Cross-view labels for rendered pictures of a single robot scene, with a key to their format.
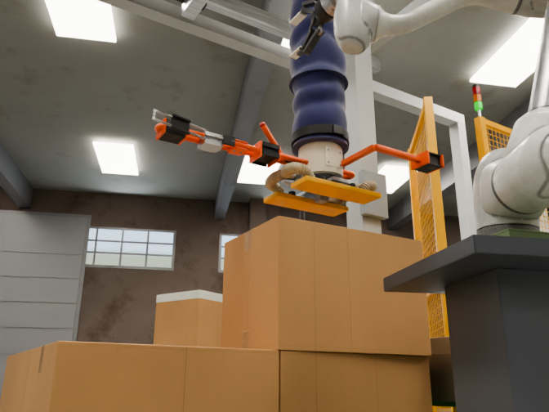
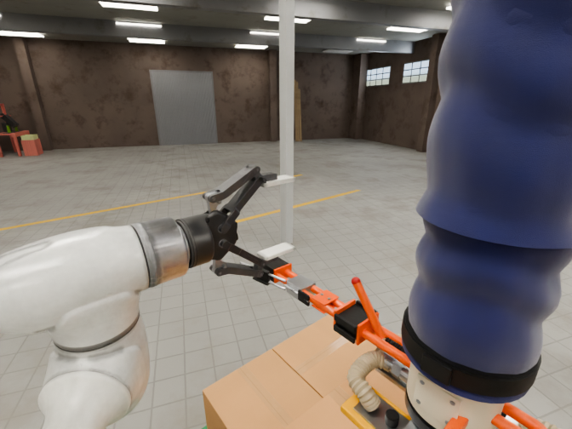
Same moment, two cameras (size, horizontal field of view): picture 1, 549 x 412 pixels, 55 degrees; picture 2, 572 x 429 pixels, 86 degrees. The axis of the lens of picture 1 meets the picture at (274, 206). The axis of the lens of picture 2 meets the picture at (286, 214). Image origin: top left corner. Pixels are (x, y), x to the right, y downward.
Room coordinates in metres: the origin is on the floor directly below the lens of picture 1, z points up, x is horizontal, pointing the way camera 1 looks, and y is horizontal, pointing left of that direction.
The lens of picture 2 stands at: (1.47, -0.60, 1.78)
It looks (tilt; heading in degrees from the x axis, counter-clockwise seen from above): 20 degrees down; 82
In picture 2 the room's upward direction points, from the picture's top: straight up
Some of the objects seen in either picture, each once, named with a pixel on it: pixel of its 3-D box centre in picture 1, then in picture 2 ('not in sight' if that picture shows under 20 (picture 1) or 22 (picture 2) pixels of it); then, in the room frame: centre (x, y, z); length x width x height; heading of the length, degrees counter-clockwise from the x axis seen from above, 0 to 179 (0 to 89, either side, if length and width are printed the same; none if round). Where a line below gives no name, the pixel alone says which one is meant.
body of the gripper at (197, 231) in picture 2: (321, 13); (208, 237); (1.42, -0.15, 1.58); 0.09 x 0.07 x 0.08; 32
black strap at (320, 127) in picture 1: (320, 141); (463, 338); (1.88, -0.18, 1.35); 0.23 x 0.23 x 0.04
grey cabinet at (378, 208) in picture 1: (373, 194); not in sight; (3.24, -0.64, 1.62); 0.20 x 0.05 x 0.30; 122
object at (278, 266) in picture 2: (171, 132); (276, 268); (1.57, 0.34, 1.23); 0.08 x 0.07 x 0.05; 122
